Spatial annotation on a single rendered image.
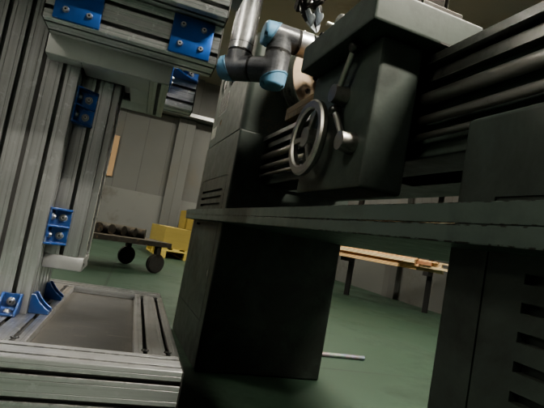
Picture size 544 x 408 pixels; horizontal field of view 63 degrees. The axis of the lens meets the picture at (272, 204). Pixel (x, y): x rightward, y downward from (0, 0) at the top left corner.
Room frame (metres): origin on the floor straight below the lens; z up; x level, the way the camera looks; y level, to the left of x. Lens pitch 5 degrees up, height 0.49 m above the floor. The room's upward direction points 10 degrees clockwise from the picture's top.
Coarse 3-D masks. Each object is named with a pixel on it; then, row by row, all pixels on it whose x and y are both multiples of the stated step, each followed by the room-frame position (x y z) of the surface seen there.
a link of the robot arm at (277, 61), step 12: (276, 48) 1.24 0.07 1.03; (252, 60) 1.26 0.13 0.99; (264, 60) 1.25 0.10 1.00; (276, 60) 1.24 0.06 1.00; (288, 60) 1.26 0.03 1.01; (252, 72) 1.27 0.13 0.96; (264, 72) 1.25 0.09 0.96; (276, 72) 1.24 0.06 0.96; (264, 84) 1.26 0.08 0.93; (276, 84) 1.24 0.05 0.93
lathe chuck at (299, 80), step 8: (296, 64) 1.47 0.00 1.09; (288, 72) 1.50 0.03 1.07; (296, 72) 1.47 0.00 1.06; (288, 80) 1.50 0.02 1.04; (296, 80) 1.47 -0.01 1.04; (304, 80) 1.48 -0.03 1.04; (312, 80) 1.49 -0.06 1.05; (296, 88) 1.47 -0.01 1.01; (304, 88) 1.48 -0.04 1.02; (312, 88) 1.49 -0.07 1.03; (288, 96) 1.53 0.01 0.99; (296, 96) 1.48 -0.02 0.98; (304, 96) 1.48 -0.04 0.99; (288, 104) 1.56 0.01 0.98
